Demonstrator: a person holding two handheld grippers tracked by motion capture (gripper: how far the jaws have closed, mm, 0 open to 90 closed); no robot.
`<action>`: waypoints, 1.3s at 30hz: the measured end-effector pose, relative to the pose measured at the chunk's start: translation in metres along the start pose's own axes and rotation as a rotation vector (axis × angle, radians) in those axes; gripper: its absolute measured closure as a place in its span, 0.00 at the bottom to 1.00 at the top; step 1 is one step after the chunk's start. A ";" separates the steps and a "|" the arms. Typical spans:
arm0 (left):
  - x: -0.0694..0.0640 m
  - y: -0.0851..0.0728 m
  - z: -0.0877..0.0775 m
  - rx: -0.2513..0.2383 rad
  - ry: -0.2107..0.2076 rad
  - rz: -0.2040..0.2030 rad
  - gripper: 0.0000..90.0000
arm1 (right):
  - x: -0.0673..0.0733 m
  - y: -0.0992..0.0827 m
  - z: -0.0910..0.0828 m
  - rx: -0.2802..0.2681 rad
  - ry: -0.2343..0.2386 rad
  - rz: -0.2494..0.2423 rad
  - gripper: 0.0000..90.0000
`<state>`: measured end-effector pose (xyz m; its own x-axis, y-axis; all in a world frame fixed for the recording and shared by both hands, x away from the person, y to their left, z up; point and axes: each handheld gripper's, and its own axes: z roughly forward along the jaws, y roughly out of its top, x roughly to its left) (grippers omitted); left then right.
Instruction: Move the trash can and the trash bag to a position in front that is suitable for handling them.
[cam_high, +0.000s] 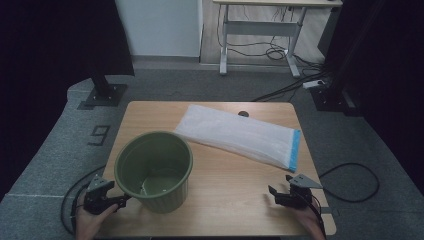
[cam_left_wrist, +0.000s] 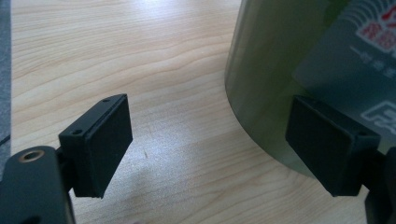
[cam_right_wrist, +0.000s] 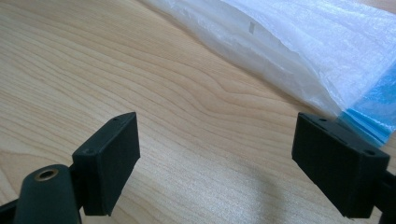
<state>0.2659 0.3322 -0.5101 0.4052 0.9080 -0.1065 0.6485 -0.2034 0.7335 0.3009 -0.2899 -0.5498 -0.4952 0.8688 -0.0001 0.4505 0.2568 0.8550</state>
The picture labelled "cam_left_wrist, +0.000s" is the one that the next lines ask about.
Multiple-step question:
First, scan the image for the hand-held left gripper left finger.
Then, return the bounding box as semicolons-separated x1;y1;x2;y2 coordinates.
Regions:
58;93;134;199

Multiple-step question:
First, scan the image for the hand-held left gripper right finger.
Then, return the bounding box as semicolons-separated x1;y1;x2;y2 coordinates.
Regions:
285;95;382;198

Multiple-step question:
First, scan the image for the green plastic trash bin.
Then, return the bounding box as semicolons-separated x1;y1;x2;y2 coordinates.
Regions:
223;0;396;180

